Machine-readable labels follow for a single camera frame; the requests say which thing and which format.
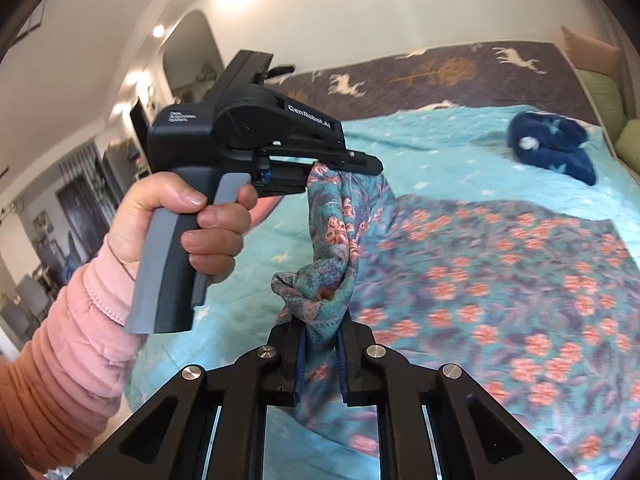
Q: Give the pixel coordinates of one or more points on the person's left forearm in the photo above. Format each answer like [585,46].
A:
[65,350]

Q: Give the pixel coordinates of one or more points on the wall picture frame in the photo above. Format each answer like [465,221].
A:
[31,25]

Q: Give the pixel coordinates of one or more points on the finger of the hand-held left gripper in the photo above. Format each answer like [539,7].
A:
[350,160]
[282,180]

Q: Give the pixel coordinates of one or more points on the navy star cloth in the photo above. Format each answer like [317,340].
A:
[550,145]

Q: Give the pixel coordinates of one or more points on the dark glass door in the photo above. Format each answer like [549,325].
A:
[82,215]

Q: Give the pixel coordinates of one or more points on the dark cabinet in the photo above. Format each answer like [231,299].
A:
[120,160]

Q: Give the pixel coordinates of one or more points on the grey chair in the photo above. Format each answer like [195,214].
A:
[30,300]

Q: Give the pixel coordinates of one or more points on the person's left hand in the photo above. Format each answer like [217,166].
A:
[215,240]

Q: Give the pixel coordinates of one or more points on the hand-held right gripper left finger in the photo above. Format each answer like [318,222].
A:
[300,370]

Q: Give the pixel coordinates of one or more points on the teal floral garment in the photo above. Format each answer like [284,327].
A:
[500,270]

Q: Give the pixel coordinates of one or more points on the black television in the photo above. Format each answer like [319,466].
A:
[139,120]

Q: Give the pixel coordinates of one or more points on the green pillow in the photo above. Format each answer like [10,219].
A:
[631,145]
[602,95]

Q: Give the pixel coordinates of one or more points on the turquoise star blanket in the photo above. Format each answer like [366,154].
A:
[450,150]

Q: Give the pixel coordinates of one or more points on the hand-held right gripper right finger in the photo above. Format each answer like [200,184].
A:
[342,365]

